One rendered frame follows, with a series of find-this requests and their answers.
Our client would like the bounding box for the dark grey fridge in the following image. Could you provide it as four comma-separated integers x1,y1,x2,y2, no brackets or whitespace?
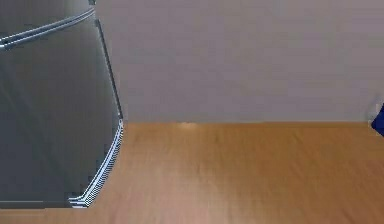
0,0,125,210

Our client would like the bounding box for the blue object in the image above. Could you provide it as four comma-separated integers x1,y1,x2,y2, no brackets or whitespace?
370,103,384,137

